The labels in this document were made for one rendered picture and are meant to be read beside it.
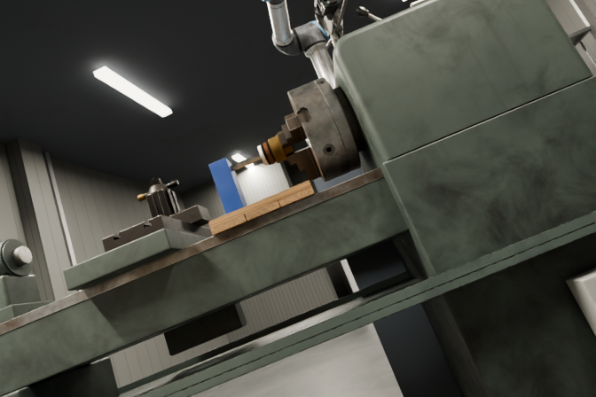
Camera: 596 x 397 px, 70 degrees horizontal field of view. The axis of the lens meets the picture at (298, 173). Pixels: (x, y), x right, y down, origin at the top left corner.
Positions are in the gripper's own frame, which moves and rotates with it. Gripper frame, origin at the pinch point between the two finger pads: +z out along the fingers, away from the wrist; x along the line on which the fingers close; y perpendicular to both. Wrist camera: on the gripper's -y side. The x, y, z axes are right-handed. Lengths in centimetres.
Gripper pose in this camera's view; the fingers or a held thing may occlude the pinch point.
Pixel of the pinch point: (338, 36)
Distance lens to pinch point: 156.8
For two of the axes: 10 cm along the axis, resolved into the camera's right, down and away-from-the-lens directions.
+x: 9.1, -3.8, 1.4
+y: 1.0, -1.3, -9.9
